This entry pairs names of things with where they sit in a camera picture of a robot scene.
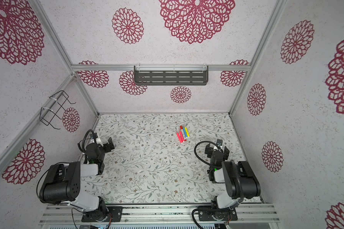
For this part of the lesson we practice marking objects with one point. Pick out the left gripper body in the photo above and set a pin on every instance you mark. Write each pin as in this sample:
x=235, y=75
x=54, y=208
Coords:
x=106, y=148

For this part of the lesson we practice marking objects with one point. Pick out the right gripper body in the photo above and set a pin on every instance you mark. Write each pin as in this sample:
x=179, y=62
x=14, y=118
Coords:
x=210, y=151

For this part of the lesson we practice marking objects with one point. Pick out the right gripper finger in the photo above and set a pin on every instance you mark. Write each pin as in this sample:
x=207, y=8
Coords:
x=208, y=150
x=226, y=153

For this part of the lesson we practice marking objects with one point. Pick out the yellow highlighter pen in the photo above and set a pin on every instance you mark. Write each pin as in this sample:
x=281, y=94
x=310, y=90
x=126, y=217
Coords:
x=188, y=136

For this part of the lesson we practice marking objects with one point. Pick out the white marker pen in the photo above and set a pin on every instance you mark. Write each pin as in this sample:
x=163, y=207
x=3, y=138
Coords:
x=182, y=133

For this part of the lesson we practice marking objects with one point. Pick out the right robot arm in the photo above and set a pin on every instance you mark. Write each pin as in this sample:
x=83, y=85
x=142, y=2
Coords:
x=238, y=177

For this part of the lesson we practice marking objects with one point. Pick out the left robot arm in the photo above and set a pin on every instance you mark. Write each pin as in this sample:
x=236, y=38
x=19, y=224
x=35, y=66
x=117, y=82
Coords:
x=62, y=184

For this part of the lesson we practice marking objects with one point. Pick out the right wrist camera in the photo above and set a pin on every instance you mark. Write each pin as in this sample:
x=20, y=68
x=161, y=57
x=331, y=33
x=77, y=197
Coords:
x=219, y=143

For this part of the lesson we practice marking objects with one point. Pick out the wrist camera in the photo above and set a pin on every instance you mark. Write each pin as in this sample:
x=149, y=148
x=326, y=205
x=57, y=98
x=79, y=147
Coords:
x=219, y=143
x=94, y=136

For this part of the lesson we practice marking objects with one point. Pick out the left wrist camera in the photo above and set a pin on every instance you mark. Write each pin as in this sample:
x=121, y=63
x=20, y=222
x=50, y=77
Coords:
x=94, y=136

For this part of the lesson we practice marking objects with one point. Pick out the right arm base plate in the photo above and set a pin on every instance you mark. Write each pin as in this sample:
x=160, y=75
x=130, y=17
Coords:
x=208, y=214

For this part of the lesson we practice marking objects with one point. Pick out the aluminium front rail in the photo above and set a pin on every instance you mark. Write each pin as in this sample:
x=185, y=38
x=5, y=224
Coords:
x=188, y=213

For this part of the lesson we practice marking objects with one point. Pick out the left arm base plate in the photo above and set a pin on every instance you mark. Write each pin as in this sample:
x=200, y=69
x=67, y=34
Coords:
x=107, y=214

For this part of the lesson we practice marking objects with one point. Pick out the black wire wall rack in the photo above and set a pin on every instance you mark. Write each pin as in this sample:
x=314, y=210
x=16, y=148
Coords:
x=49, y=112

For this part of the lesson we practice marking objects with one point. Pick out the grey slotted wall shelf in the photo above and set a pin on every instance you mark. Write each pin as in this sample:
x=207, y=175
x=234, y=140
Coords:
x=171, y=76

